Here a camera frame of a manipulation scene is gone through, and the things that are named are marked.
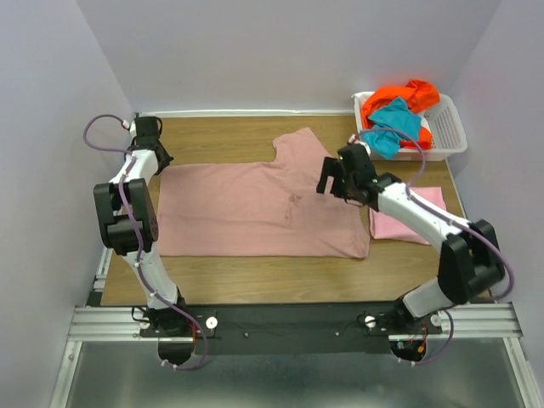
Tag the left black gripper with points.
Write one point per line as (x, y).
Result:
(168, 157)

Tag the orange t shirt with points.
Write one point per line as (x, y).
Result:
(418, 94)

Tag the dusty pink t shirt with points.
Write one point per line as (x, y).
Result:
(258, 209)

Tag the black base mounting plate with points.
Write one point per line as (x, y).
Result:
(284, 328)

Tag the teal t shirt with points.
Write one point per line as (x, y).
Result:
(390, 125)

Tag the aluminium frame rail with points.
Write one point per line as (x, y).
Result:
(477, 359)

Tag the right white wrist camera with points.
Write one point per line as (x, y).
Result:
(356, 139)

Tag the white plastic laundry basket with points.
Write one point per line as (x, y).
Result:
(441, 120)

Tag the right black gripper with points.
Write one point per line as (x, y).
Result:
(328, 169)

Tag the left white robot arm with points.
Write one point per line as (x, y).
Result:
(128, 224)

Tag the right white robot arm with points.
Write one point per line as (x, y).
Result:
(470, 261)

